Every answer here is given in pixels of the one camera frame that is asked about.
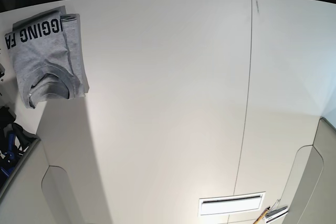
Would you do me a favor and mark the grey T-shirt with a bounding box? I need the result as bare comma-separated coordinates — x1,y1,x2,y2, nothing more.
4,6,89,109

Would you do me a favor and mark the blue clamp tool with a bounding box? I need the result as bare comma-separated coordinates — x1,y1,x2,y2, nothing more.
1,131,16,178

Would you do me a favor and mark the white cable grommet plate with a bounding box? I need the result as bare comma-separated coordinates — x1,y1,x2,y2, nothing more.
198,192,266,216

